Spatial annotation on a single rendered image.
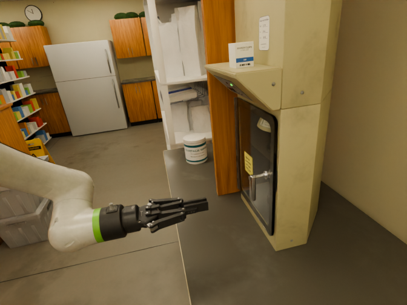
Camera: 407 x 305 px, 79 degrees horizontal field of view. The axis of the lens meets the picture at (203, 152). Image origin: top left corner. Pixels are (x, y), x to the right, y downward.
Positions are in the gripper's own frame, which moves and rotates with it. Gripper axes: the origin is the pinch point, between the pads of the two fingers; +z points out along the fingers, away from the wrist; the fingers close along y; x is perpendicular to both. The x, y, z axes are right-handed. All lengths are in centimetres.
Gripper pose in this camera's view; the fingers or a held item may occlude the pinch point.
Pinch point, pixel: (195, 206)
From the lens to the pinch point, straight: 74.2
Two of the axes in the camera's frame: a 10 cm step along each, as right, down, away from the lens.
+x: 0.8, 9.0, 4.3
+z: 9.7, -1.6, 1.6
